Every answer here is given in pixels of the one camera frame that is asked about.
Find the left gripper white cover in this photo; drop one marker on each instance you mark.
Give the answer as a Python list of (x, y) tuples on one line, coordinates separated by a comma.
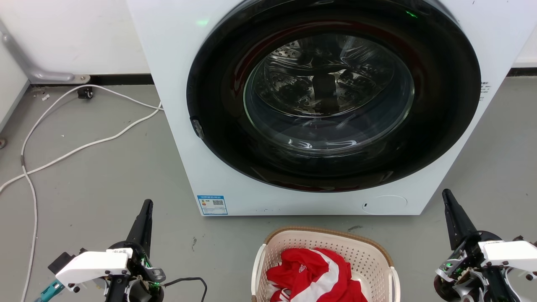
[(94, 265)]

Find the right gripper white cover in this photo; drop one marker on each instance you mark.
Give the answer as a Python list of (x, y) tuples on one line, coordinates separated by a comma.
[(503, 253)]

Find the beige perforated laundry basket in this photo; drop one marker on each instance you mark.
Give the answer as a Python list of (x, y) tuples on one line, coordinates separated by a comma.
[(365, 253)]

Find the blue energy label sticker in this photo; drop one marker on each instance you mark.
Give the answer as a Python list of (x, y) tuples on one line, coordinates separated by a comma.
[(212, 205)]

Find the teal plastic connector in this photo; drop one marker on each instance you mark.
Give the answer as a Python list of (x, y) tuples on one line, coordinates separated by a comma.
[(50, 291)]

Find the white front-load washing machine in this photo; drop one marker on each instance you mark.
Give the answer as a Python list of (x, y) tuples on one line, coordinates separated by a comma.
[(176, 84)]

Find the red and white garment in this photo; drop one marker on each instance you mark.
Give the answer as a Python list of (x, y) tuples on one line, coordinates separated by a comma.
[(314, 272)]

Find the black round washer door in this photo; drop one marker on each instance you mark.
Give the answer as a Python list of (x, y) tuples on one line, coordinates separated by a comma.
[(218, 84)]

